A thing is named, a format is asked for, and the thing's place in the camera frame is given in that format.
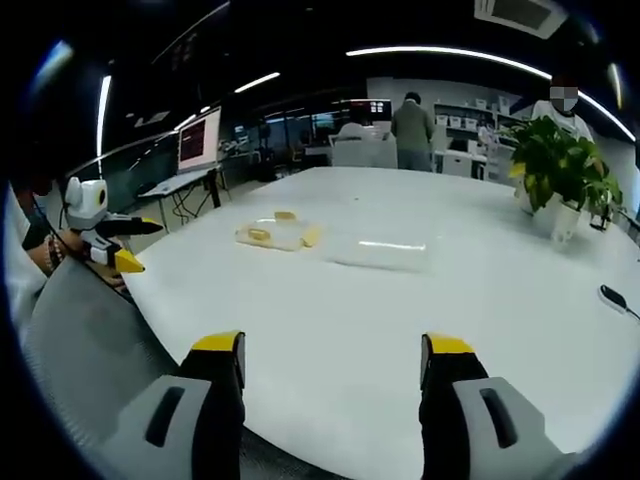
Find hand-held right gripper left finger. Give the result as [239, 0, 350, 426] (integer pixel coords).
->
[93, 329, 247, 480]

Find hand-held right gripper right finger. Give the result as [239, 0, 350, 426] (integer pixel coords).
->
[418, 331, 577, 480]

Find person's left hand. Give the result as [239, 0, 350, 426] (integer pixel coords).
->
[28, 230, 84, 276]

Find folding side table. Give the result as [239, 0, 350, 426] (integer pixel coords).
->
[136, 167, 224, 222]

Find person's grey trouser legs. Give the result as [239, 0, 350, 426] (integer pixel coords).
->
[22, 257, 184, 454]

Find person's white shirt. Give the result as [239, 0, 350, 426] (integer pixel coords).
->
[3, 187, 49, 326]

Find large display screen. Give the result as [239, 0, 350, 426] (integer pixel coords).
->
[176, 106, 223, 175]

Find clear plastic bag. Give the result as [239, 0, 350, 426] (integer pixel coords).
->
[234, 211, 326, 253]

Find clear plastic sheet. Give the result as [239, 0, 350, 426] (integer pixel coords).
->
[322, 234, 432, 275]

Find black and white handheld device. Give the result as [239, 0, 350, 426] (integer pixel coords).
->
[598, 283, 640, 320]

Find white plant pot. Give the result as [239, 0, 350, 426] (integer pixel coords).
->
[514, 183, 584, 242]

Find small dark bottle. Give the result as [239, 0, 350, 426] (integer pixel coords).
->
[588, 198, 614, 232]

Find white cabinet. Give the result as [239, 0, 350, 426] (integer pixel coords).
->
[331, 122, 400, 169]

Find green potted plant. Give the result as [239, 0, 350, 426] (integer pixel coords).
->
[498, 116, 625, 217]

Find white storage shelves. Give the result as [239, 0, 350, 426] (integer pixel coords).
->
[433, 96, 524, 179]

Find long ceiling light strip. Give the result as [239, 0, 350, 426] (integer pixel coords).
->
[344, 46, 554, 81]

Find ceiling air vent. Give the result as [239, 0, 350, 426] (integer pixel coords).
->
[473, 0, 570, 40]

